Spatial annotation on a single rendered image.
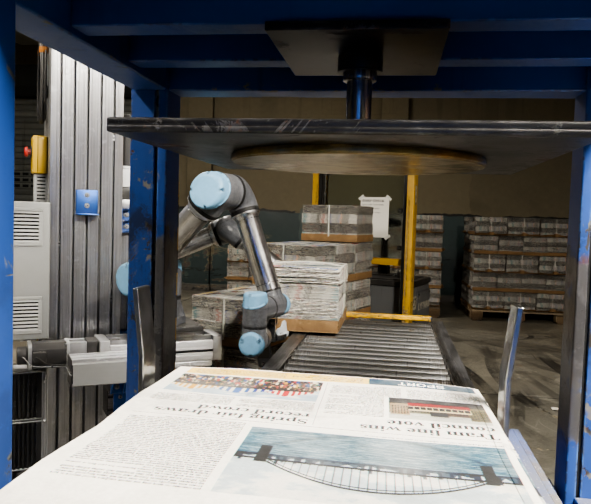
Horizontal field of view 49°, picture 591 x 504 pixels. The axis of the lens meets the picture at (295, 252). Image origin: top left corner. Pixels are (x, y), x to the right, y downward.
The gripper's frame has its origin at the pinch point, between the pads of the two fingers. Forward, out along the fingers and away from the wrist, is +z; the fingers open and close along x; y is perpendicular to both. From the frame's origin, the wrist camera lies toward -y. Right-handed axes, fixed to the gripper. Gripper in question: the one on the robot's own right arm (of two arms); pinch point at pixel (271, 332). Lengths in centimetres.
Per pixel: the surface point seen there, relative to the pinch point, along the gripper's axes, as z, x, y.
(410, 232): 213, -52, 34
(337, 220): 172, -7, 40
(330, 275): -0.6, -20.1, 21.3
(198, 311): 68, 48, -5
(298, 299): 0.0, -9.1, 12.3
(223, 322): 62, 34, -8
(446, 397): -167, -46, 26
